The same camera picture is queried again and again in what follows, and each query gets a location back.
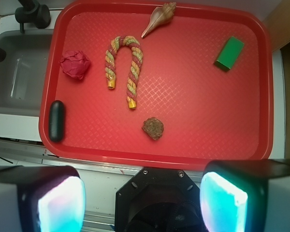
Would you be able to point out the black oval stone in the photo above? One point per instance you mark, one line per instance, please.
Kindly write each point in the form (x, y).
(56, 121)

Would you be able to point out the grey sink basin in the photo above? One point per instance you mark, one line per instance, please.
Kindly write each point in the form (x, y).
(22, 73)

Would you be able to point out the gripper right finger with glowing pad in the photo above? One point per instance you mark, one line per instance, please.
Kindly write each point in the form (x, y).
(246, 195)

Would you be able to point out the green rectangular block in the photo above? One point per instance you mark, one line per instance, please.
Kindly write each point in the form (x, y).
(229, 54)

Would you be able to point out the tan conch seashell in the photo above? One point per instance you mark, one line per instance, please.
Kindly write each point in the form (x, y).
(160, 16)

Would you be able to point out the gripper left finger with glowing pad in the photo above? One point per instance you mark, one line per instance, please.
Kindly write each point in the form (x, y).
(41, 199)

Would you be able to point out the black faucet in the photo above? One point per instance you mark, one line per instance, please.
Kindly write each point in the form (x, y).
(31, 11)

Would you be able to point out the brown rough rock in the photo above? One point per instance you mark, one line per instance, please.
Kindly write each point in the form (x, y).
(153, 127)

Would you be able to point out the red plastic tray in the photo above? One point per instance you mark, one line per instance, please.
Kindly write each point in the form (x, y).
(208, 114)

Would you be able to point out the crumpled red paper ball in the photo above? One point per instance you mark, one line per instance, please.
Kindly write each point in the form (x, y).
(75, 64)

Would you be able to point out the twisted multicolour rope toy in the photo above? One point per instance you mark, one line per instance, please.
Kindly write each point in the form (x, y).
(135, 68)

